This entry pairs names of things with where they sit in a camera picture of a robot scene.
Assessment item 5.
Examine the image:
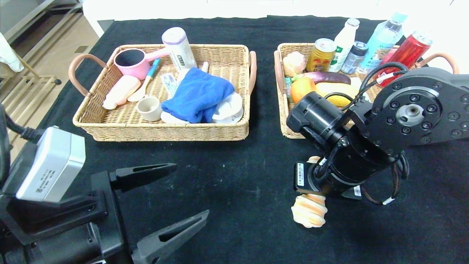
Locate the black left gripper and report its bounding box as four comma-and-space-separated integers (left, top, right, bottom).
29, 162, 210, 264

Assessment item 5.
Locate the white mug with handle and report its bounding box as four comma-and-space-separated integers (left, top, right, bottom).
137, 96, 163, 122

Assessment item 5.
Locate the blue microfibre towel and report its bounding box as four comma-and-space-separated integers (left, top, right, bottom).
161, 67, 235, 124

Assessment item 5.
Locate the striped bread roll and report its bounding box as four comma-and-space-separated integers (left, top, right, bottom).
291, 156, 328, 228

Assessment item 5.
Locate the round orange fruit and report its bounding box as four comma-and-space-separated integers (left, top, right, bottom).
291, 77, 317, 104

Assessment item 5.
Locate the yellow oblong fruit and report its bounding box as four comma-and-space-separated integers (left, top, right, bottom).
316, 82, 362, 107

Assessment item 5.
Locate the wicker basket with food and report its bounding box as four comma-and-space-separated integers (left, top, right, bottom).
274, 43, 459, 140

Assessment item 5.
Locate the wicker basket with utensils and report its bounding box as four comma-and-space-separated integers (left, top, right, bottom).
69, 44, 257, 142

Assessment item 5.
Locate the white soap bar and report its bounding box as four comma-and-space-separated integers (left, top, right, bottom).
161, 111, 189, 124

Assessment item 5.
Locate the white plastic bowl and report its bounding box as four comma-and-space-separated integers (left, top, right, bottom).
212, 92, 243, 124

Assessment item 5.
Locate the pink lotion bottle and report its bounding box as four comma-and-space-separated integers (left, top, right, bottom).
102, 75, 141, 110

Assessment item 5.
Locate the clear cutlery case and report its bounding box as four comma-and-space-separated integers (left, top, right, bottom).
162, 73, 179, 98

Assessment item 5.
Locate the pink saucepan cup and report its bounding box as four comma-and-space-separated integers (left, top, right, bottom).
114, 48, 170, 81

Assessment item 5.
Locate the beige tumbler purple lid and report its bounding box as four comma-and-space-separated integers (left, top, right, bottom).
162, 27, 198, 73

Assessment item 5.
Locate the wooden rolling rack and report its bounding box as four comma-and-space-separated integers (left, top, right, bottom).
0, 55, 62, 147

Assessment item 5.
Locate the pink yellow cupcake toy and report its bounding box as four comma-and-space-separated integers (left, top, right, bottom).
282, 52, 307, 77

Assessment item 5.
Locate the white table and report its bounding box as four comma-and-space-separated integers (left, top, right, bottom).
82, 0, 381, 37

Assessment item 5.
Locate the grey framed low platform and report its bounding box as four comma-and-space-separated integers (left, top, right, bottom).
0, 0, 84, 46

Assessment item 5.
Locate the purple eggplant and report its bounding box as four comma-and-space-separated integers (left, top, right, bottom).
293, 71, 351, 85

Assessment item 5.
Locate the white hanging cloth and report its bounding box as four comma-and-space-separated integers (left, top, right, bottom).
0, 32, 25, 72

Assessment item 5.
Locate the yellow drink can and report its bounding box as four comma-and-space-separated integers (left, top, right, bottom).
306, 38, 337, 73

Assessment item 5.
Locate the small grey capped bottle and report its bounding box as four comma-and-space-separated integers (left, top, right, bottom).
341, 41, 368, 74

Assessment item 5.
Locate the white milk bottle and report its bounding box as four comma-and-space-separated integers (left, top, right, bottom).
327, 18, 360, 73

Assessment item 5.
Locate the clear water bottle blue cap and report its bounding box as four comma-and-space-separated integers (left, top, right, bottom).
356, 13, 409, 74

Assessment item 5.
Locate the red drink can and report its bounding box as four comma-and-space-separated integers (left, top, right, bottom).
376, 31, 433, 87

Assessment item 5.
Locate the yellow spoon blue handle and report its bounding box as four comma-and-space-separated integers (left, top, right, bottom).
127, 59, 161, 102

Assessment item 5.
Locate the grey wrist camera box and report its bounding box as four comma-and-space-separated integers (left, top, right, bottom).
15, 126, 86, 203

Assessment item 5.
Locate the black camera cable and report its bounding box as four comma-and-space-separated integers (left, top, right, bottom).
322, 62, 409, 110
0, 104, 46, 184

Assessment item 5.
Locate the black red braided cable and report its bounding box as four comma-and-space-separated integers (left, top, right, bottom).
362, 153, 410, 206

